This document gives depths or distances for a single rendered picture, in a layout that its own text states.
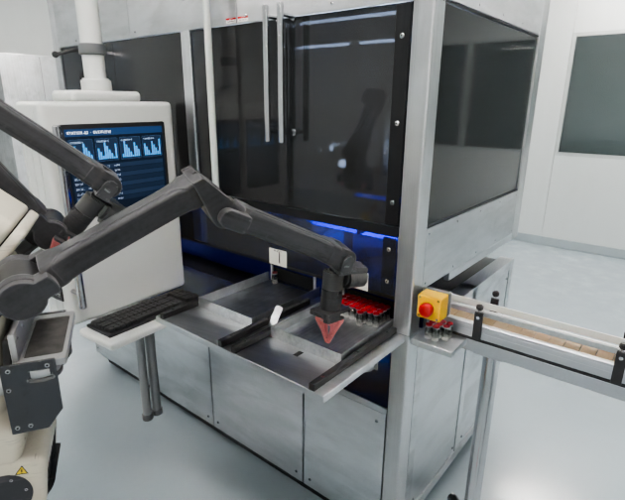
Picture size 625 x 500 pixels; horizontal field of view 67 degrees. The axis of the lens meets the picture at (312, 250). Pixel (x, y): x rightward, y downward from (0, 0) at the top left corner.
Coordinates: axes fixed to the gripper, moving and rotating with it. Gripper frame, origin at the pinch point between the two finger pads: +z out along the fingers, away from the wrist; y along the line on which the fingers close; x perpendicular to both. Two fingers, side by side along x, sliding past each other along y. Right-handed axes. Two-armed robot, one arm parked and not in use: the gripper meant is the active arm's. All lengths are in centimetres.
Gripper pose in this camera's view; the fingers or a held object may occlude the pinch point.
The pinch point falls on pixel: (327, 339)
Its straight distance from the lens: 132.8
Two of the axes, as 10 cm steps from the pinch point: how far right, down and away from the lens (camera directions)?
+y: 6.4, -1.1, 7.6
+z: -0.8, 9.8, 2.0
